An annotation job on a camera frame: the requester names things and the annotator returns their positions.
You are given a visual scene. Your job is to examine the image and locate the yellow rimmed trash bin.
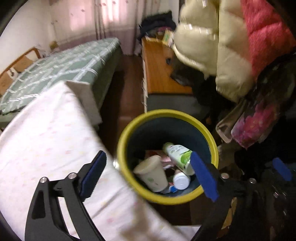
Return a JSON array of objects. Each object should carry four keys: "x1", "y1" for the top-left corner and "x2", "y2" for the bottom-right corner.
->
[{"x1": 117, "y1": 109, "x2": 219, "y2": 205}]

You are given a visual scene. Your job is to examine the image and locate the cream puffer jacket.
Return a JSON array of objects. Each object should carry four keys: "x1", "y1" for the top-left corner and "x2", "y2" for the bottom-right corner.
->
[{"x1": 171, "y1": 0, "x2": 253, "y2": 102}]

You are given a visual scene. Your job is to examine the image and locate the green plaid quilt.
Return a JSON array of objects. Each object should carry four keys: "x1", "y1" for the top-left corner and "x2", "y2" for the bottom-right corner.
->
[{"x1": 0, "y1": 38, "x2": 121, "y2": 115}]

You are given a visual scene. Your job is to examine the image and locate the green white plastic bottle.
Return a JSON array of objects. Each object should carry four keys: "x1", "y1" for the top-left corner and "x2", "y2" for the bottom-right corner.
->
[{"x1": 162, "y1": 142, "x2": 196, "y2": 176}]

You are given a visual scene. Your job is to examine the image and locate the green book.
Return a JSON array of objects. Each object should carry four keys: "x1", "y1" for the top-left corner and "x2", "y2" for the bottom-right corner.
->
[{"x1": 162, "y1": 29, "x2": 175, "y2": 45}]

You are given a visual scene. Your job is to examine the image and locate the red puffer jacket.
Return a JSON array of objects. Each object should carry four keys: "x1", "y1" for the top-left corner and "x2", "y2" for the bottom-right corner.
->
[{"x1": 240, "y1": 0, "x2": 296, "y2": 80}]

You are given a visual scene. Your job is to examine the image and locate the wooden desk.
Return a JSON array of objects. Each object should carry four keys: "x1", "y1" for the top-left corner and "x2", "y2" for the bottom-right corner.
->
[{"x1": 141, "y1": 36, "x2": 193, "y2": 112}]

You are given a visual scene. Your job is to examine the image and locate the pink carton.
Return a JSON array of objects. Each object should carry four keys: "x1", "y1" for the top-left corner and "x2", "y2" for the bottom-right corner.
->
[{"x1": 145, "y1": 149, "x2": 174, "y2": 168}]

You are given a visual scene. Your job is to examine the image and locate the small white bottle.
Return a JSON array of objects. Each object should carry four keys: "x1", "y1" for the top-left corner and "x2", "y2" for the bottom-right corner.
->
[{"x1": 173, "y1": 170, "x2": 191, "y2": 190}]

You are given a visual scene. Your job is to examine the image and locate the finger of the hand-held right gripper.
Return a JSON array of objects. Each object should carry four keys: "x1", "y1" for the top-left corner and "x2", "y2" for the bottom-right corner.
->
[{"x1": 272, "y1": 158, "x2": 293, "y2": 182}]

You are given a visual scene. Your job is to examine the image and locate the wooden bed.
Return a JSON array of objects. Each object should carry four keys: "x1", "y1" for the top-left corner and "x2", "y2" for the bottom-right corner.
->
[{"x1": 0, "y1": 38, "x2": 123, "y2": 126}]

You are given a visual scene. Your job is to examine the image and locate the white paper cup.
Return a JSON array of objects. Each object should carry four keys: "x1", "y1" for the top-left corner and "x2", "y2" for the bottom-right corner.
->
[{"x1": 133, "y1": 155, "x2": 169, "y2": 193}]

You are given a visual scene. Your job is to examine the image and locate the pink floral bag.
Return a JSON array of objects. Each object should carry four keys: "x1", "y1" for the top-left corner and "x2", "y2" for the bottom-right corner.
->
[{"x1": 215, "y1": 93, "x2": 278, "y2": 149}]

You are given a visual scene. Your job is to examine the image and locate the pink white curtain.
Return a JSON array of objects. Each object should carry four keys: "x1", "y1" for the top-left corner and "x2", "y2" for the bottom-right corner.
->
[{"x1": 50, "y1": 0, "x2": 179, "y2": 57}]

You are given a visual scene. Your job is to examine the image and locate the dark clothes pile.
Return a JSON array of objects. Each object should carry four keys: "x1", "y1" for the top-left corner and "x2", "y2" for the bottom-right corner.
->
[{"x1": 138, "y1": 10, "x2": 177, "y2": 40}]

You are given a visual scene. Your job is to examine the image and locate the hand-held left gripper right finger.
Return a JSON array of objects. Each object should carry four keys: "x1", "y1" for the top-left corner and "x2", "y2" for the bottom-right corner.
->
[{"x1": 190, "y1": 151, "x2": 278, "y2": 241}]

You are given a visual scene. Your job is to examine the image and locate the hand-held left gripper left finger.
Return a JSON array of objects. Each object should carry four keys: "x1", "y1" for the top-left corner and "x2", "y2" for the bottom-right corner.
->
[{"x1": 24, "y1": 150, "x2": 107, "y2": 241}]

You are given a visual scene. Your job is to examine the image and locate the brown pillow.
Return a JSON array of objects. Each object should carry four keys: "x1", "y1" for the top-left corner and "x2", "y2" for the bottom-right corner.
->
[
  {"x1": 0, "y1": 74, "x2": 12, "y2": 93},
  {"x1": 14, "y1": 57, "x2": 33, "y2": 72}
]

